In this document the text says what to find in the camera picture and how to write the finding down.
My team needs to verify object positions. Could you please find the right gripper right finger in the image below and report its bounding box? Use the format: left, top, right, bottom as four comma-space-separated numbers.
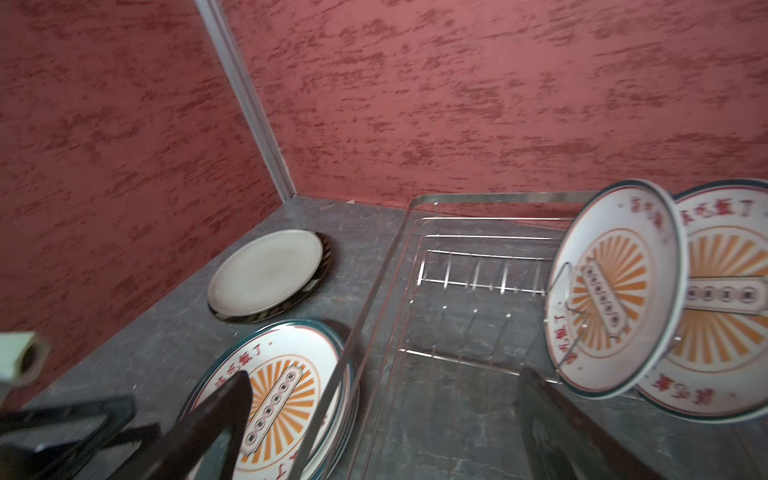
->
514, 367, 662, 479

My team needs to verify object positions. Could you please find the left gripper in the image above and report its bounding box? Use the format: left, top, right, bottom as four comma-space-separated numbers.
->
1, 396, 161, 479

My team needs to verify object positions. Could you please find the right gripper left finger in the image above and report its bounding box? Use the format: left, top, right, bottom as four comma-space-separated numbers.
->
111, 371, 252, 479

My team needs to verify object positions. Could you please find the orange sunburst plate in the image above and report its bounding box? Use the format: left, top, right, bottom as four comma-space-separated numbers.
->
179, 319, 345, 479
544, 179, 689, 399
638, 179, 767, 423

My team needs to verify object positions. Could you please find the white grey line plate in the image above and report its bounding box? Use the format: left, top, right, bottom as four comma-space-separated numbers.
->
207, 229, 325, 319

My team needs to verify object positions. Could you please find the dark rimmed cream plate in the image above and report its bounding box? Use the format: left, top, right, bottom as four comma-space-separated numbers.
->
207, 229, 335, 324

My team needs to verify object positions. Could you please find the left corner aluminium profile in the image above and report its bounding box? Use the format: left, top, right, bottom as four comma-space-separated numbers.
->
194, 0, 297, 203

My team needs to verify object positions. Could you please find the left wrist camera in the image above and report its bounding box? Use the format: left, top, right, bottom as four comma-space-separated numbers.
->
0, 331, 51, 389

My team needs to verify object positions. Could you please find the metal wire dish rack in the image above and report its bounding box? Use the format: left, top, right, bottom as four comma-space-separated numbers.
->
287, 190, 768, 480

